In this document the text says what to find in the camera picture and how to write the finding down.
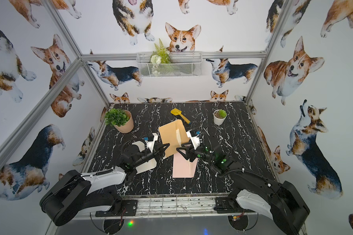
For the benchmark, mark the fern and white flower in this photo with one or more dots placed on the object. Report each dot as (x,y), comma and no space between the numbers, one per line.
(160,60)

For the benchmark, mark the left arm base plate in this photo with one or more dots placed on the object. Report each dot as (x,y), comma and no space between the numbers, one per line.
(124,208)

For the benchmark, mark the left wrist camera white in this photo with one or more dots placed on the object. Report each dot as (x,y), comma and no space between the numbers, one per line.
(150,141)

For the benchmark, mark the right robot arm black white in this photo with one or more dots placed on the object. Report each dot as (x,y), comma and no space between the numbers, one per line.
(281,202)

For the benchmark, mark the brown kraft envelope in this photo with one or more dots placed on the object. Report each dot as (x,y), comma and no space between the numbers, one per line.
(168,135)

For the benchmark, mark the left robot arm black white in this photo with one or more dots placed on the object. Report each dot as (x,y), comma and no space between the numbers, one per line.
(78,193)

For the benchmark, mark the yellow toy shovel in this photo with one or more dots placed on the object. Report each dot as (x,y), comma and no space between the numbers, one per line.
(178,112)

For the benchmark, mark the white cream envelope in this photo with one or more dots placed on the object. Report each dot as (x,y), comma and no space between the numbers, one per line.
(151,164)

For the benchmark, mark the small plant in white pot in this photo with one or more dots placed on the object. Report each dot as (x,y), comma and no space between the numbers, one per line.
(219,116)

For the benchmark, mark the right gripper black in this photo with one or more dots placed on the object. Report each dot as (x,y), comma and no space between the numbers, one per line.
(193,152)

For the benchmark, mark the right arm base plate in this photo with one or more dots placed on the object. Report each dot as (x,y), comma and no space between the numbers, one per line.
(227,205)

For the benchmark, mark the white wire wall basket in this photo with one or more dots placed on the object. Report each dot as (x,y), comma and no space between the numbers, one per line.
(177,64)

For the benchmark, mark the green plant in terracotta pot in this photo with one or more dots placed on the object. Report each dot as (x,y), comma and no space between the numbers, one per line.
(120,119)

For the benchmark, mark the pink envelope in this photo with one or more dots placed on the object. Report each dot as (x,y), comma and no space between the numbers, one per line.
(183,168)

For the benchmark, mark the cream letter paper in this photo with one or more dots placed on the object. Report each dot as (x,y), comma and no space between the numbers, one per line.
(178,137)

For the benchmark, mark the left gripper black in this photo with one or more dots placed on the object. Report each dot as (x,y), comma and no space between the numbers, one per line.
(152,152)

